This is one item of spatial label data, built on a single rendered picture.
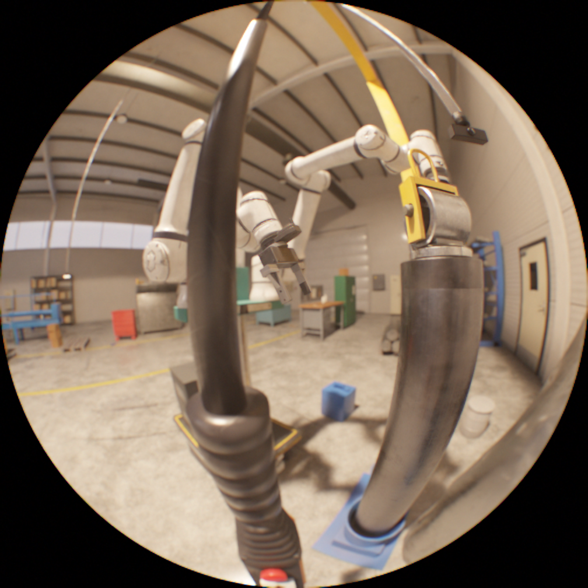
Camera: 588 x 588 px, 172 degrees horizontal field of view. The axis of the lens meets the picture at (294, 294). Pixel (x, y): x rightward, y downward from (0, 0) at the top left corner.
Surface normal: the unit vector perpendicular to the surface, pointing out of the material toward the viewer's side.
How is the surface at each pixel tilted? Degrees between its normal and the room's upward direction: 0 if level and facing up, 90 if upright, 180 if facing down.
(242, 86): 90
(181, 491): 0
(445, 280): 90
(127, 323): 90
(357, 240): 90
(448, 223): 115
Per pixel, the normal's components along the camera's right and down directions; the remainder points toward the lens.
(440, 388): -0.56, 0.04
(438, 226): -0.04, 0.55
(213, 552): -0.03, -1.00
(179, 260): 0.96, 0.15
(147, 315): 0.75, 0.00
